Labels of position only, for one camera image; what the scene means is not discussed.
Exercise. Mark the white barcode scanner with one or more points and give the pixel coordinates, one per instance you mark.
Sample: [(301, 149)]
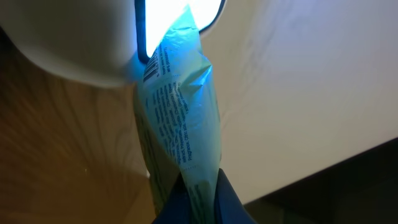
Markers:
[(97, 42)]

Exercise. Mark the light blue wipes pack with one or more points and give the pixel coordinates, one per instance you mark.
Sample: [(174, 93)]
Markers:
[(178, 120)]

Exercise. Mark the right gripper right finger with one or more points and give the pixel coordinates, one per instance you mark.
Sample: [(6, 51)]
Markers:
[(228, 207)]

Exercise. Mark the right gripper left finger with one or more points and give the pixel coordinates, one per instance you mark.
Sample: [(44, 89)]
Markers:
[(177, 208)]

